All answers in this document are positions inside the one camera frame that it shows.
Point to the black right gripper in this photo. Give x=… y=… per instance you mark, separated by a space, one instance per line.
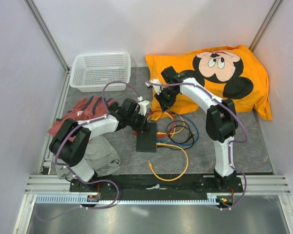
x=165 y=105

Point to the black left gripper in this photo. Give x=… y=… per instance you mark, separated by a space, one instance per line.
x=142 y=127

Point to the black network switch box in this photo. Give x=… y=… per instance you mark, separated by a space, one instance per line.
x=146 y=142

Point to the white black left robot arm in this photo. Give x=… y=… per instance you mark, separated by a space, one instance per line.
x=70 y=142

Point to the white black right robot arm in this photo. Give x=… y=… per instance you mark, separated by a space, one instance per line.
x=220 y=126

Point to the grey cloth garment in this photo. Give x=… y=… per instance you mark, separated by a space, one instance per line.
x=101 y=156

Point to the red cloth garment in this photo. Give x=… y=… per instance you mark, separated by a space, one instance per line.
x=85 y=109

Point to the white perforated plastic basket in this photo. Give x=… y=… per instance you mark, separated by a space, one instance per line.
x=100 y=71

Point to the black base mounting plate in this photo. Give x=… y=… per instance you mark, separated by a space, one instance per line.
x=193 y=183

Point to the orange Mickey Mouse pillow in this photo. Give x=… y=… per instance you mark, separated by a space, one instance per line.
x=228 y=72

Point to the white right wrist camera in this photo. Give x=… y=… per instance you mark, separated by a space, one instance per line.
x=156 y=84

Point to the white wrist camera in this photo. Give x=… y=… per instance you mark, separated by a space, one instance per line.
x=156 y=84
x=143 y=105

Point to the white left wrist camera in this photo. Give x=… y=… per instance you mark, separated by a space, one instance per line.
x=143 y=105

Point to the grey slotted cable duct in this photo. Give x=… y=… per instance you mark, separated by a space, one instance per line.
x=87 y=200

